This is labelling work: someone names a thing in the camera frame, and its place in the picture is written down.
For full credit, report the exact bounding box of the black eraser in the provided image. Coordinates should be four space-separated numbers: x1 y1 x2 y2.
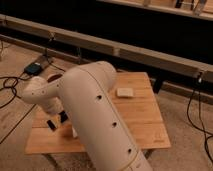
46 120 56 131

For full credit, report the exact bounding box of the white sponge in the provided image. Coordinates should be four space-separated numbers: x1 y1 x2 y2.
116 88 134 98

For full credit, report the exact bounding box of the dark red bowl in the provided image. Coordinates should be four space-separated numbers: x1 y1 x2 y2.
47 74 62 83

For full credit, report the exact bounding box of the wooden table top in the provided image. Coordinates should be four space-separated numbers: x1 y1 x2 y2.
25 72 171 154

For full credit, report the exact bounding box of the long wooden beam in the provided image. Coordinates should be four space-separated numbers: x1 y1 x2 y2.
0 14 213 82

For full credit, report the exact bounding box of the black cable right side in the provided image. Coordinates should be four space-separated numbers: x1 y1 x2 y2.
186 74 213 164

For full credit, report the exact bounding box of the black power adapter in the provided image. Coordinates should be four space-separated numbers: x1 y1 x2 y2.
24 63 42 76

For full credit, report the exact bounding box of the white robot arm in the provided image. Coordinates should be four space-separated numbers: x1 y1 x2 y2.
22 61 153 171

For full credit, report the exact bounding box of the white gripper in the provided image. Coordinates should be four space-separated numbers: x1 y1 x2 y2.
40 98 68 123

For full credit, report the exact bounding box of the black floor cable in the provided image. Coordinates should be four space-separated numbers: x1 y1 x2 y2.
0 75 43 145

